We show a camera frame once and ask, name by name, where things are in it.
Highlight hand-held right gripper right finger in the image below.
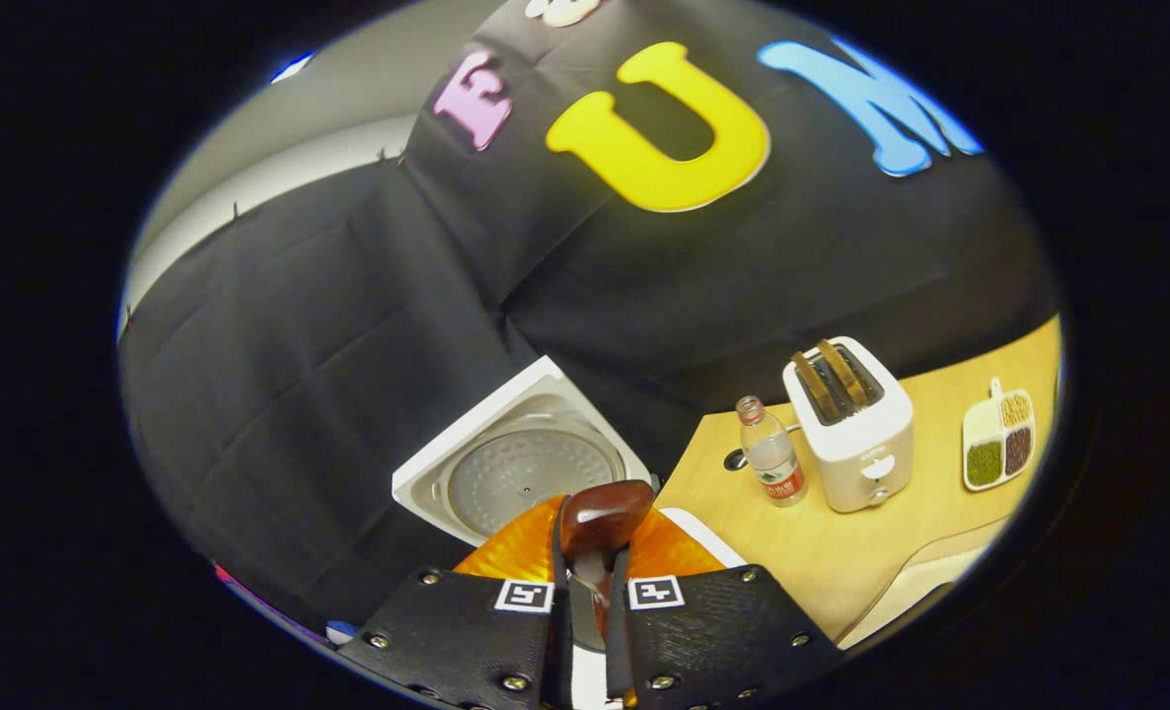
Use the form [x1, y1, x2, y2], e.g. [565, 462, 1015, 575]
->
[605, 503, 842, 710]

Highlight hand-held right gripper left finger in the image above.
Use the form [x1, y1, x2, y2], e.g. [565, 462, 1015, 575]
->
[338, 493, 574, 710]

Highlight dark wooden spoon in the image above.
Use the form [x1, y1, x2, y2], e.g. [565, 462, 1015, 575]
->
[558, 480, 657, 642]

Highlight white rice cooker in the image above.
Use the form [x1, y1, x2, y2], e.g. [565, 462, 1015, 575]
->
[392, 355, 750, 710]

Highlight clear plastic water bottle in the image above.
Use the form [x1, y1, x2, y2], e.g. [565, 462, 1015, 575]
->
[735, 395, 810, 509]

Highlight white toaster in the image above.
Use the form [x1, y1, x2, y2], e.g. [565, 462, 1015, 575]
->
[781, 336, 917, 515]

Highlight brown toast slice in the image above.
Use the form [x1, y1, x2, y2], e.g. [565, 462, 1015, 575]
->
[791, 350, 839, 426]
[818, 338, 870, 411]

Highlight white divided grain dish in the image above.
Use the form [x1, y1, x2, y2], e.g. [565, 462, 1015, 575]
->
[961, 377, 1038, 493]

